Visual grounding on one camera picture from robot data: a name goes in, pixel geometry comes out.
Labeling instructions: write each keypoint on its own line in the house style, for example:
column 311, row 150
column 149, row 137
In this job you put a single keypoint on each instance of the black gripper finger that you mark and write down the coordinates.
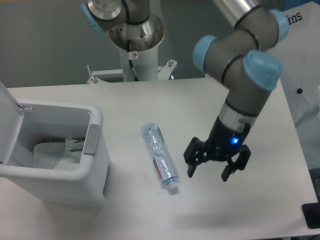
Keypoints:
column 240, row 163
column 194, row 155

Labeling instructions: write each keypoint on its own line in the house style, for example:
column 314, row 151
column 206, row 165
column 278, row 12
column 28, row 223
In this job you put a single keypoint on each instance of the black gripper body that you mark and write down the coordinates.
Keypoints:
column 223, row 143

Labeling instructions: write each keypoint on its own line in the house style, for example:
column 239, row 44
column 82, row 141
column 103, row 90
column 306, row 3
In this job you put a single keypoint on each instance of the crushed clear plastic bottle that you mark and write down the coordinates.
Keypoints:
column 162, row 161

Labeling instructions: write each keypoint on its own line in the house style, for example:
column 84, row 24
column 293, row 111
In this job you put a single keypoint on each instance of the white plastic wrapper bag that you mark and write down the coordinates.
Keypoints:
column 66, row 150

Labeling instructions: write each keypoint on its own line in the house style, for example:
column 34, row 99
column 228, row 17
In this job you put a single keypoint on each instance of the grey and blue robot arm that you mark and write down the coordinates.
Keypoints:
column 239, row 61

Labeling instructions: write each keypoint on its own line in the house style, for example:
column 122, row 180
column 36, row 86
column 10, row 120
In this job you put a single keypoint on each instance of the white trash can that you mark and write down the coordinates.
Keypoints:
column 53, row 121

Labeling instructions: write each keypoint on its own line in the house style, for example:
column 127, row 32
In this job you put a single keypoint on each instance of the white trash can lid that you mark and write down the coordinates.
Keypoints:
column 11, row 118

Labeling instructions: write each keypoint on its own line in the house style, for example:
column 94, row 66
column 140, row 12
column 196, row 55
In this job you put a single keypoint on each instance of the black device at table corner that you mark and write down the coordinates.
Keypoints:
column 311, row 212

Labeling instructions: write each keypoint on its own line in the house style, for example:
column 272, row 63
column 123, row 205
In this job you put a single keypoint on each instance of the white Superior umbrella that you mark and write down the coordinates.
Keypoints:
column 300, row 54

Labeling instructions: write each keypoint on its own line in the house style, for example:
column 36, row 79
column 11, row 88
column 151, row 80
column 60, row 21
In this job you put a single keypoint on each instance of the white bin liner bag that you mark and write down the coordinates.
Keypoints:
column 54, row 165

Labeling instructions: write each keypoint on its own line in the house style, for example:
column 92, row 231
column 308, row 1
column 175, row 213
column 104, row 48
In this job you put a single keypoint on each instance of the white metal base frame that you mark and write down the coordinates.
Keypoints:
column 164, row 73

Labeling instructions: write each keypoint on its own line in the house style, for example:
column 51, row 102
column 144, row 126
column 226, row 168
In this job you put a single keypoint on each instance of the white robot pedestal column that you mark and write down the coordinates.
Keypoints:
column 145, row 62

